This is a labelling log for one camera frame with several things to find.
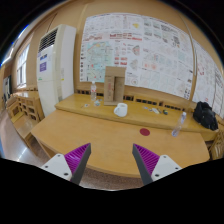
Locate clear bottle with red label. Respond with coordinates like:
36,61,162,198
91,81,97,101

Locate clear plastic water bottle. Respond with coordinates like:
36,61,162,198
171,112,186,137

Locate right white wall poster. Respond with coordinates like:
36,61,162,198
193,40,224,118

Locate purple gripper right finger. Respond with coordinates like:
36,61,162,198
132,144,181,185

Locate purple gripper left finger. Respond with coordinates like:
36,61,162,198
42,143,91,185

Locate white standing air conditioner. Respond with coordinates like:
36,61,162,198
36,24,76,117

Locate large white wall poster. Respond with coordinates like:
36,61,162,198
80,13,193,99

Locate red round coaster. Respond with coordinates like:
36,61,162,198
139,128,150,136

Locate small bottle cap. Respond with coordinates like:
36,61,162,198
94,100,100,106

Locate small white items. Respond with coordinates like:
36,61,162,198
143,106,160,114

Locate black bag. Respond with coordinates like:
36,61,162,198
193,101,218,131

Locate white ceramic mug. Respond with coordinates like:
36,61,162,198
114,103,128,117

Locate window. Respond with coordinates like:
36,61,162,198
17,45,30,88

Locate brown cardboard box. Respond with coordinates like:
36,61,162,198
104,66,126,106

